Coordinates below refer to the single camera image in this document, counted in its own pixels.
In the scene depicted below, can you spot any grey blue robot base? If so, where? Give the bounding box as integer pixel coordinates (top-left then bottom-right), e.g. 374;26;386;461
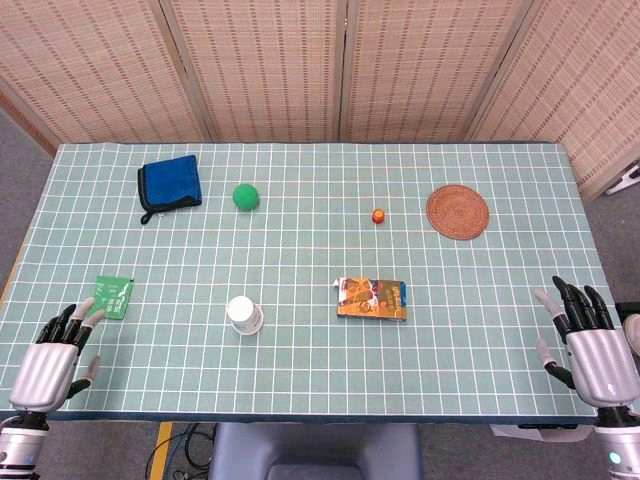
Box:
207;422;425;480

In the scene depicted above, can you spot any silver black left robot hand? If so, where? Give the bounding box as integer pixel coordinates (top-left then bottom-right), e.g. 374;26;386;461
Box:
8;296;107;414

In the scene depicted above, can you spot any orange blue carton box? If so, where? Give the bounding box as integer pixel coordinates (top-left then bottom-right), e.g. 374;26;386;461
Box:
331;277;410;322

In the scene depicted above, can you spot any green snack packet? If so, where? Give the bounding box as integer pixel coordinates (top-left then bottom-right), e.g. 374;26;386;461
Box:
89;274;135;321

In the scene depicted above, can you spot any green grid tablecloth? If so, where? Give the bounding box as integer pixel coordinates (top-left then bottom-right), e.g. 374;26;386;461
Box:
0;142;624;420

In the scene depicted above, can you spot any round woven rattan coaster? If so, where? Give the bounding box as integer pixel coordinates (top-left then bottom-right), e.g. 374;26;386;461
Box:
425;184;491;242

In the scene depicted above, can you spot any paper cup with blue flower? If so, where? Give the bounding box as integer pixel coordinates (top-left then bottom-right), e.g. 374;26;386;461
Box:
226;294;263;331

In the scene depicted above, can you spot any white stand foot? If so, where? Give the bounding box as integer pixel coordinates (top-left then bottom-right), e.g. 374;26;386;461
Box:
604;163;640;197

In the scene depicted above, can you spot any blue fabric pouch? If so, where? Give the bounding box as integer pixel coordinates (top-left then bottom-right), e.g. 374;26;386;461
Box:
137;154;204;226

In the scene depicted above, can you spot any black floor cable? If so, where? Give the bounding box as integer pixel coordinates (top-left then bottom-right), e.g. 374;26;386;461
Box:
144;422;217;480

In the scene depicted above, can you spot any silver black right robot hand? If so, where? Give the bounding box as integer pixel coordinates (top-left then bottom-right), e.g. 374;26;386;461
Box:
533;275;640;409

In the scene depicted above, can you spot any bamboo folding screen panel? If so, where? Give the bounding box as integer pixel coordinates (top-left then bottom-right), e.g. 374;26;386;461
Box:
467;0;640;201
0;0;217;156
338;0;544;144
159;0;351;143

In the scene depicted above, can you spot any white shoe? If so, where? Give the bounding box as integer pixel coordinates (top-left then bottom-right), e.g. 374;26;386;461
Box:
622;313;640;359

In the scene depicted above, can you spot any green ball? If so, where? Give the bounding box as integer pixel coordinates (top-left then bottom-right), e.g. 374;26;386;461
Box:
232;183;261;213

